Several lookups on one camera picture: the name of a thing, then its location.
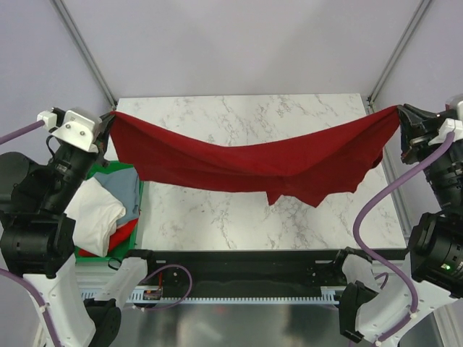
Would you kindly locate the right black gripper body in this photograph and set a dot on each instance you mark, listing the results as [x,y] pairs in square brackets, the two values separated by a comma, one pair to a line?
[419,147]

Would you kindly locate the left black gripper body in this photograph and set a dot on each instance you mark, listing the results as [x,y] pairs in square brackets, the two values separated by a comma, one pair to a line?
[100,143]

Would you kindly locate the dark red t shirt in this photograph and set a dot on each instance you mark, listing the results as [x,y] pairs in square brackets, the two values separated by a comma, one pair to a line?
[309,167]

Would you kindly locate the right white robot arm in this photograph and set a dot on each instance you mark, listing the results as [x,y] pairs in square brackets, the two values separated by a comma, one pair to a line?
[382,302]

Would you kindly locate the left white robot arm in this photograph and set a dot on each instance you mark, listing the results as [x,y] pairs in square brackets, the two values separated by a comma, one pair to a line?
[37,244]

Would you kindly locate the grey blue t shirt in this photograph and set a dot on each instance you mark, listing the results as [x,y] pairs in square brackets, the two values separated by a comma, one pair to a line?
[123,182]

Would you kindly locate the white t shirt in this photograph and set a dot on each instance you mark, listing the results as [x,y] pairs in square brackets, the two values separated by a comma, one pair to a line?
[95,212]

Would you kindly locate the bright red t shirt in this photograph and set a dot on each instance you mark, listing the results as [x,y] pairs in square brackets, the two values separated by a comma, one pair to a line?
[121,234]

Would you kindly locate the green plastic bin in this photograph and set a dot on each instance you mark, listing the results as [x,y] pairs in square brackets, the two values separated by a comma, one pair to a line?
[120,250]

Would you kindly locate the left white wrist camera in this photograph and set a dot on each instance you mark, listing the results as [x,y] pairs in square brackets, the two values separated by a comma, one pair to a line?
[75,127]

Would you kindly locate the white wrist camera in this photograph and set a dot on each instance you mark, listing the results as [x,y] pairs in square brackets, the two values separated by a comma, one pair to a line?
[75,127]
[453,119]

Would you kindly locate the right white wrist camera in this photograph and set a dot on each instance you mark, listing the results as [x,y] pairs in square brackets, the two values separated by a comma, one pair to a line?
[453,119]

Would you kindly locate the left aluminium frame post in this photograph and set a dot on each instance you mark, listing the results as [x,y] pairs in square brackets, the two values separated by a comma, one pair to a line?
[71,27]

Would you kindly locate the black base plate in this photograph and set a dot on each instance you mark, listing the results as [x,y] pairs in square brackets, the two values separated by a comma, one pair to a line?
[242,272]

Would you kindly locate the white slotted cable duct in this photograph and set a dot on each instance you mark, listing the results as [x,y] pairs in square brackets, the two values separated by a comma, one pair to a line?
[144,295]

